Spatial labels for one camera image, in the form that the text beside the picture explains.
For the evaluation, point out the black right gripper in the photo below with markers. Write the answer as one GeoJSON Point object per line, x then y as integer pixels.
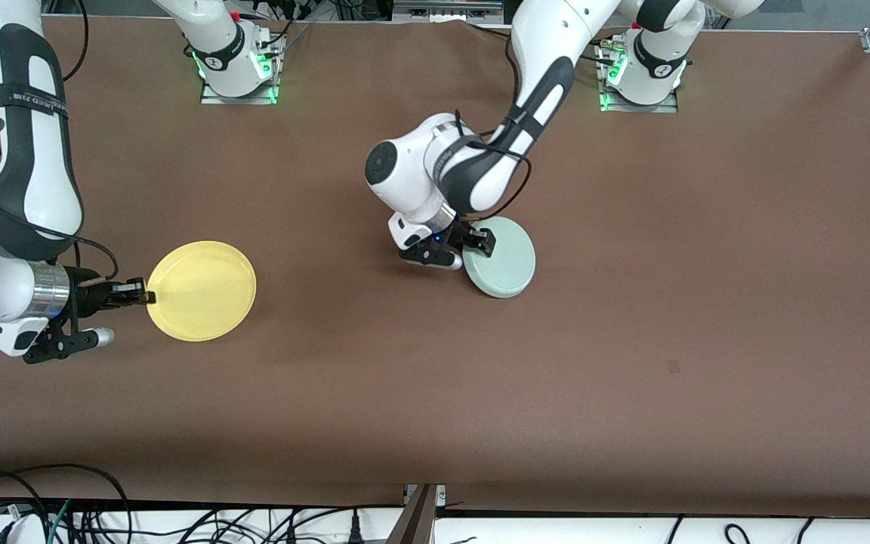
{"type": "Point", "coordinates": [87, 298]}

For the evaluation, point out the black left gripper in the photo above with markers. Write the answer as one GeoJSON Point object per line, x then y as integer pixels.
{"type": "Point", "coordinates": [467, 233]}

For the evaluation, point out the pale green plate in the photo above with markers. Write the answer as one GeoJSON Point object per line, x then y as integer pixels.
{"type": "Point", "coordinates": [507, 261]}

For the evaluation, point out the yellow plate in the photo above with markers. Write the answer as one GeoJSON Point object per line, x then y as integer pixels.
{"type": "Point", "coordinates": [205, 291]}

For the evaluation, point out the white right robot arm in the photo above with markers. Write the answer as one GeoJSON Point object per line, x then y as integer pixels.
{"type": "Point", "coordinates": [27, 189]}

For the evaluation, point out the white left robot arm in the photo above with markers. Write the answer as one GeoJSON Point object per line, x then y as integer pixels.
{"type": "Point", "coordinates": [541, 45]}

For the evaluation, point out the brown table cover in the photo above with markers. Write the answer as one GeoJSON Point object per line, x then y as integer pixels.
{"type": "Point", "coordinates": [435, 408]}

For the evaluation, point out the aluminium profile beam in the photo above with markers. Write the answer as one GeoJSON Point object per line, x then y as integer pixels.
{"type": "Point", "coordinates": [416, 521]}

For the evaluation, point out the black power plug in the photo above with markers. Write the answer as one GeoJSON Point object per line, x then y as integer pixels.
{"type": "Point", "coordinates": [356, 529]}

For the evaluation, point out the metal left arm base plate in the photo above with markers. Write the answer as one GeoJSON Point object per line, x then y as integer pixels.
{"type": "Point", "coordinates": [665, 108]}

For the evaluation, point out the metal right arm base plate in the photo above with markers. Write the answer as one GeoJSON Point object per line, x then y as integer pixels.
{"type": "Point", "coordinates": [254, 100]}

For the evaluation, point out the grey metal rail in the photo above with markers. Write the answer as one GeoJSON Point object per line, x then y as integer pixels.
{"type": "Point", "coordinates": [442, 11]}

